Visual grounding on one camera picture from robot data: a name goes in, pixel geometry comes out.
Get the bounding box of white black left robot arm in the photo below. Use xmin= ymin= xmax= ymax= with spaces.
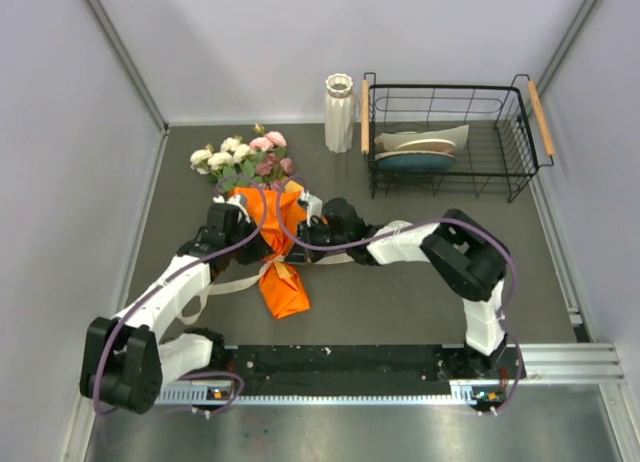
xmin=79 ymin=195 xmax=271 ymax=414

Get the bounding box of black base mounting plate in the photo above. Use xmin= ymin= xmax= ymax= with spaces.
xmin=169 ymin=342 xmax=526 ymax=383

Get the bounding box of beige round plate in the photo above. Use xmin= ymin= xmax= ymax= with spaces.
xmin=375 ymin=139 xmax=456 ymax=159

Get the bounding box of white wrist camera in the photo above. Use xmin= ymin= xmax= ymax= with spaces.
xmin=297 ymin=190 xmax=323 ymax=226
xmin=212 ymin=194 xmax=250 ymax=220

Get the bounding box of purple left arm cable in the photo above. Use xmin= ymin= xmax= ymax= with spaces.
xmin=93 ymin=175 xmax=269 ymax=417

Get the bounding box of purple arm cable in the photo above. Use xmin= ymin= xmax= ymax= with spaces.
xmin=275 ymin=175 xmax=526 ymax=417
xmin=93 ymin=175 xmax=269 ymax=417

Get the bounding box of white printed ribbon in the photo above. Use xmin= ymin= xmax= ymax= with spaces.
xmin=177 ymin=254 xmax=361 ymax=326

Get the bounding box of black wire dish basket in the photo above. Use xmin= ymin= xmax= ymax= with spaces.
xmin=361 ymin=72 xmax=556 ymax=202

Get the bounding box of grey slotted cable duct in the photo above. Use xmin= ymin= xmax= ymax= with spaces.
xmin=154 ymin=379 xmax=506 ymax=407

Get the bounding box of white ribbed ceramic vase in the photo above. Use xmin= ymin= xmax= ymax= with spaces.
xmin=324 ymin=73 xmax=358 ymax=154

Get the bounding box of aluminium frame rail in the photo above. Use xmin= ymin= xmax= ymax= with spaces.
xmin=521 ymin=343 xmax=624 ymax=385

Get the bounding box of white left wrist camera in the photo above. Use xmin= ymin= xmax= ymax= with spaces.
xmin=212 ymin=194 xmax=250 ymax=220

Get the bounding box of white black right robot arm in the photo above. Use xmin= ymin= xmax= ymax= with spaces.
xmin=285 ymin=194 xmax=509 ymax=378

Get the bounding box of teal round plate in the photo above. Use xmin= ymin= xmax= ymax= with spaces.
xmin=376 ymin=153 xmax=456 ymax=172

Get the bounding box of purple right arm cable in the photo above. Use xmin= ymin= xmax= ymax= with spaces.
xmin=275 ymin=175 xmax=526 ymax=417

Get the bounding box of artificial flower bunch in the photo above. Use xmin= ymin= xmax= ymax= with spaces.
xmin=189 ymin=124 xmax=294 ymax=189

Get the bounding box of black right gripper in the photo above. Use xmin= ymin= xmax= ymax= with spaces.
xmin=284 ymin=219 xmax=351 ymax=266

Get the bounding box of orange wrapping paper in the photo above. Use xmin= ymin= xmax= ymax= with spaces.
xmin=258 ymin=182 xmax=311 ymax=319

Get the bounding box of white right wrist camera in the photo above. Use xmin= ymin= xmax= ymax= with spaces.
xmin=297 ymin=190 xmax=323 ymax=226

